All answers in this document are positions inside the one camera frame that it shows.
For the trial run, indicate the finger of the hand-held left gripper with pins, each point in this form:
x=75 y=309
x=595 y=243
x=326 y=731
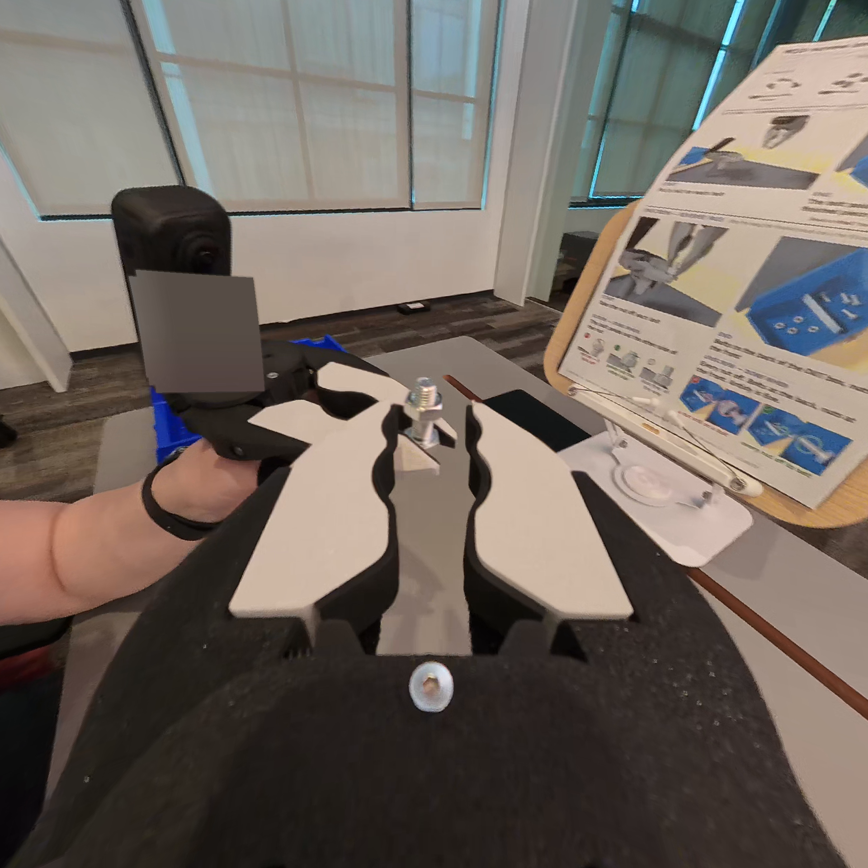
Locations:
x=356 y=383
x=305 y=423

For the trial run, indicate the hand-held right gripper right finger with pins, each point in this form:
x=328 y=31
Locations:
x=549 y=543

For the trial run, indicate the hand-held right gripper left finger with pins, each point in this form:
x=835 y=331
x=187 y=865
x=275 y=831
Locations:
x=312 y=543

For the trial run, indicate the silver hex bolt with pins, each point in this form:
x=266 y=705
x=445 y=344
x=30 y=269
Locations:
x=425 y=393

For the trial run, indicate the silver hex nut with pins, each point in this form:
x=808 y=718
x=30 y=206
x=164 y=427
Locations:
x=425 y=434

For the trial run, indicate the blue plastic bin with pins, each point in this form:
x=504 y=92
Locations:
x=166 y=427

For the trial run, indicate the person's left forearm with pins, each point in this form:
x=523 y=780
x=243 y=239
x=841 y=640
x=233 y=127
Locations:
x=82 y=556

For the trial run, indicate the person's left hand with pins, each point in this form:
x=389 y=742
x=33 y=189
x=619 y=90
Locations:
x=217 y=488

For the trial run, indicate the black floor box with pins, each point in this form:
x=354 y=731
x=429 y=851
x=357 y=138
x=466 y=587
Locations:
x=414 y=308

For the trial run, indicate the white board stand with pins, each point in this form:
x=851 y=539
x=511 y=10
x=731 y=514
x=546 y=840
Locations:
x=665 y=495

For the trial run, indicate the black phone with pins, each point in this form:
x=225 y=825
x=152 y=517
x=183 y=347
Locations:
x=536 y=418

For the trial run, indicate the black wristwatch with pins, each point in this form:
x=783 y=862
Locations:
x=163 y=509

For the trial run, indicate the large window with blinds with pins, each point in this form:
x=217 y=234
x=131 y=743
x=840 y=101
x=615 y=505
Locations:
x=271 y=95

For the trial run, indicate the dark storage box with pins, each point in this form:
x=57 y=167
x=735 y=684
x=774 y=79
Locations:
x=581 y=267

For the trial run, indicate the instruction poster board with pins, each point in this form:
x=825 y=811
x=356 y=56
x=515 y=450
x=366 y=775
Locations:
x=733 y=271

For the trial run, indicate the glass partition window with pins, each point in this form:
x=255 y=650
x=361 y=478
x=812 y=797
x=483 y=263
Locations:
x=665 y=95

